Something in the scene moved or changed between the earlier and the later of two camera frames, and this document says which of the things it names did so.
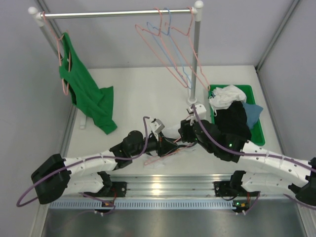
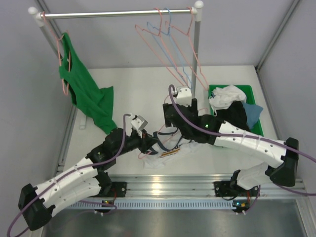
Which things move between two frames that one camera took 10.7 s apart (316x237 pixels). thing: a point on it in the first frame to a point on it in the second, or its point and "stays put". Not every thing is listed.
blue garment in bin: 253,112 stays put
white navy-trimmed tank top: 153,161 stays put
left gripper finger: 167,145 to 149,141
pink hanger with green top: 58,38 stays put
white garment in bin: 222,98 stays put
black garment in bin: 233,120 stays put
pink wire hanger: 146,162 to 158,132
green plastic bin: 257,137 stays put
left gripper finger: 163,150 to 148,150
